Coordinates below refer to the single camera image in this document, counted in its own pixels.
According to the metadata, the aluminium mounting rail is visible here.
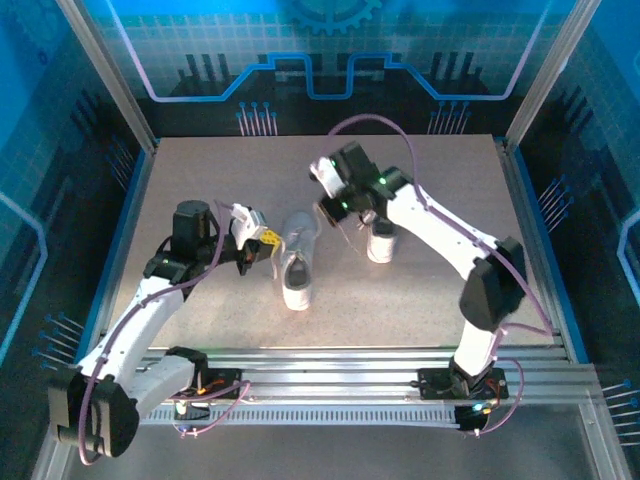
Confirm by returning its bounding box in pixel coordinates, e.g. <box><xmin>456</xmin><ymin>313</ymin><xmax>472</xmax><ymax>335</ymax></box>
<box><xmin>62</xmin><ymin>346</ymin><xmax>601</xmax><ymax>401</ymax></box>

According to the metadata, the white lace-up sneaker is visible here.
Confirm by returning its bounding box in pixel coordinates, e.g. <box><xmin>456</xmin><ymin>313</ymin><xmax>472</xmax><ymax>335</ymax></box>
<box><xmin>357</xmin><ymin>209</ymin><xmax>401</xmax><ymax>265</ymax></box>
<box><xmin>269</xmin><ymin>210</ymin><xmax>362</xmax><ymax>312</ymax></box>

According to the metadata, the aluminium side rail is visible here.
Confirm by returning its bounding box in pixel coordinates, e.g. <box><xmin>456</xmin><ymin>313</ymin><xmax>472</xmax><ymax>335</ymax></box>
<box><xmin>494</xmin><ymin>138</ymin><xmax>574</xmax><ymax>364</ymax></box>

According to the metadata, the black right controller board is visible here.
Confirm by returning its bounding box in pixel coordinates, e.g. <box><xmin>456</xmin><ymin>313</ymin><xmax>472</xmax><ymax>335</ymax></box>
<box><xmin>453</xmin><ymin>402</ymin><xmax>495</xmax><ymax>434</ymax></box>

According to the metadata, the slotted grey cable duct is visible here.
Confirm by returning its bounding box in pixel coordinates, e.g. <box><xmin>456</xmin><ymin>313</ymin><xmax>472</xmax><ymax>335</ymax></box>
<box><xmin>139</xmin><ymin>405</ymin><xmax>464</xmax><ymax>427</ymax></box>

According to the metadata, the aluminium frame post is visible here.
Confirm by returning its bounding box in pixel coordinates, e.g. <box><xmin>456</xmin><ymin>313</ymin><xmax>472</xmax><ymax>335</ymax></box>
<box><xmin>54</xmin><ymin>0</ymin><xmax>160</xmax><ymax>155</ymax></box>
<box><xmin>503</xmin><ymin>0</ymin><xmax>604</xmax><ymax>154</ymax></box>

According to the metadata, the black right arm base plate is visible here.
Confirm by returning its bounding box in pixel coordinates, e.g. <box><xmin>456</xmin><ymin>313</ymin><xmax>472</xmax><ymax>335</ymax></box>
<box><xmin>417</xmin><ymin>367</ymin><xmax>510</xmax><ymax>401</ymax></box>

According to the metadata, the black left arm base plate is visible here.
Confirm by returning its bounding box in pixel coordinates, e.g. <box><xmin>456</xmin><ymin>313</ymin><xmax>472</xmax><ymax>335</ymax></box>
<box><xmin>151</xmin><ymin>367</ymin><xmax>247</xmax><ymax>401</ymax></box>

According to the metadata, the blue table edge strip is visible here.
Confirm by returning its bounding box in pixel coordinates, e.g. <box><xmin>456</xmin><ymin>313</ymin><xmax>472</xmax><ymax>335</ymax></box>
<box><xmin>73</xmin><ymin>147</ymin><xmax>155</xmax><ymax>364</ymax></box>

